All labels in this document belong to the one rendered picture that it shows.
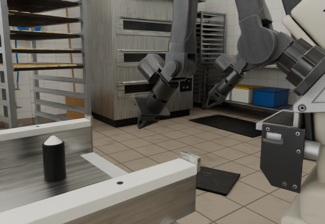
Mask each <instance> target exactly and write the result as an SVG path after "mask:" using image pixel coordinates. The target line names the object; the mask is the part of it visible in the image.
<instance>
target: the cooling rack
mask: <svg viewBox="0 0 325 224"><path fill-rule="evenodd" d="M203 13H204V14H213V15H225V14H223V13H215V12H207V11H199V12H197V17H201V28H200V72H199V97H193V102H198V103H201V104H202V99H203V97H201V82H202V65H201V63H202V40H203V17H207V18H211V17H214V16H208V15H203Z"/></svg>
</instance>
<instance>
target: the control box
mask: <svg viewBox="0 0 325 224"><path fill-rule="evenodd" d="M81 156H82V157H83V158H85V159H86V160H88V161H89V162H90V163H92V164H93V165H95V166H96V167H98V168H99V169H101V170H102V171H103V172H105V173H107V174H108V175H109V176H111V177H112V178H116V177H120V176H123V175H126V174H128V173H127V172H125V171H124V170H122V169H121V168H119V167H117V166H116V165H114V164H112V163H111V162H109V161H107V160H106V159H104V158H103V157H101V156H99V155H98V154H96V153H94V152H92V153H87V154H83V155H81Z"/></svg>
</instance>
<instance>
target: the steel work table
mask: <svg viewBox="0 0 325 224"><path fill-rule="evenodd" d="M201 65H203V99H202V109H203V110H204V109H205V99H207V98H208V97H206V65H210V66H213V63H201ZM264 68H278V67H277V65H267V66H266V67H264ZM299 98H300V97H299V96H298V95H297V94H296V99H295V101H297V100H298V99H299ZM210 99H211V100H215V101H216V99H215V98H213V97H211V98H210ZM227 103H232V104H238V105H245V106H251V107H257V108H262V109H268V110H274V111H281V110H283V109H285V110H289V109H293V105H290V104H287V105H282V106H278V107H267V106H260V105H254V104H253V103H249V104H246V103H240V102H234V101H232V100H229V101H228V100H225V101H224V106H226V105H227Z"/></svg>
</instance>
